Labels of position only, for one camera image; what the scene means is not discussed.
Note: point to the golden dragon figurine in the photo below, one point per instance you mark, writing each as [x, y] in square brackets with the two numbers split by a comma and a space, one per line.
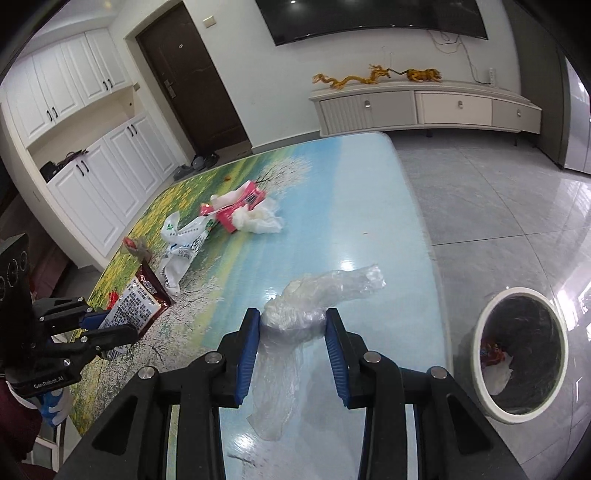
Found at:
[351, 79]

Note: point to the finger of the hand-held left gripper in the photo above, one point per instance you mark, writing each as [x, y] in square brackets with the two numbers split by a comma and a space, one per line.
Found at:
[60, 314]
[111, 339]

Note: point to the clear plastic bag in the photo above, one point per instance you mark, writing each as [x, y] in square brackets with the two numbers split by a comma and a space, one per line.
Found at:
[300, 304]

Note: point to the white printed plastic bag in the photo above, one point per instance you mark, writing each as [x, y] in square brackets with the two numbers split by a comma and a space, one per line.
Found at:
[178, 249]

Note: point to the person's left forearm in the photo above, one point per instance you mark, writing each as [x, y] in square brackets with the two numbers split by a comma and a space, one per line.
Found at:
[16, 424]

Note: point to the white power strip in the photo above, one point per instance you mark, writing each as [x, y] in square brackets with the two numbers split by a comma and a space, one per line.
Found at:
[491, 76]

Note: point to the white television stand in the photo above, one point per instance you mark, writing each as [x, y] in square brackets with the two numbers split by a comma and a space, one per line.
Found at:
[369, 110]

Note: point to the white light switch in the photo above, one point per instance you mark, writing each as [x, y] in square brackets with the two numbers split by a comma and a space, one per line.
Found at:
[210, 21]

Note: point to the dark slipper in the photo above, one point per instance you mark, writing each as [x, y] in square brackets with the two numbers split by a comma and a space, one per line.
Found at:
[205, 161]

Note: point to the white upper cabinet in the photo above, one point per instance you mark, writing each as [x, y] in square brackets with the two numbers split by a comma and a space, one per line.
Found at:
[60, 87]

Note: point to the dark handbag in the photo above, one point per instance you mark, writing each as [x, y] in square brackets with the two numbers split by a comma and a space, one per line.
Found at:
[60, 166]

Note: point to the white tissue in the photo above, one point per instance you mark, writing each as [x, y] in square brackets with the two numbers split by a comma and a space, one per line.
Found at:
[224, 201]
[258, 219]

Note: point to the grey double door fridge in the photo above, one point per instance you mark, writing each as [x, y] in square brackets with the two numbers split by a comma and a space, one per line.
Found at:
[545, 92]

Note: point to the red brown snack packet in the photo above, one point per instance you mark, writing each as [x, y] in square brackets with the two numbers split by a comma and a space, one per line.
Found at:
[138, 300]

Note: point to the large black television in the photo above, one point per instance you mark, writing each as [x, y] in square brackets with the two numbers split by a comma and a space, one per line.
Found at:
[369, 18]

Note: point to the dark brown door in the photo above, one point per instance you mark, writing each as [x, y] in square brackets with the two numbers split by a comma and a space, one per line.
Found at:
[194, 83]

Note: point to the golden tiger figurine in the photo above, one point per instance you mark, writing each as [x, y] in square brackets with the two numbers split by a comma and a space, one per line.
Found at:
[422, 75]

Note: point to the grey slipper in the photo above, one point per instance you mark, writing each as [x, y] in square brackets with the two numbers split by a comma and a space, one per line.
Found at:
[183, 171]

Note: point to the pink packet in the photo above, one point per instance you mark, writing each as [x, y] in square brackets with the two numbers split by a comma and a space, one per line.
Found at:
[244, 196]

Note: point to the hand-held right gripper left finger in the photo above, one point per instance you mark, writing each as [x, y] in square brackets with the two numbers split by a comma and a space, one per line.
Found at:
[244, 360]

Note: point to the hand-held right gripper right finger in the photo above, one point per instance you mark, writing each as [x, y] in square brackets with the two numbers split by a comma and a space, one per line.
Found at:
[337, 364]

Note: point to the white cabinet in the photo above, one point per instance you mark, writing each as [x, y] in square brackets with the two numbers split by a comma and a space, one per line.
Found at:
[111, 184]
[60, 87]

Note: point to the small red wrapper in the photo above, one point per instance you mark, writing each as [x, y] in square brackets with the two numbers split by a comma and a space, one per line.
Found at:
[131, 243]

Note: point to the white lower cabinet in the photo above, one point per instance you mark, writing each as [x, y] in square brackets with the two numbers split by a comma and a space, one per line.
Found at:
[111, 184]

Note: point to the person's left hand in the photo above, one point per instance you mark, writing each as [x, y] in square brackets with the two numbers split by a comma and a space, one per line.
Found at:
[53, 406]

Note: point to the round grey trash bin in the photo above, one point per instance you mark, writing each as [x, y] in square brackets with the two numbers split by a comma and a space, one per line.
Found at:
[478, 364]

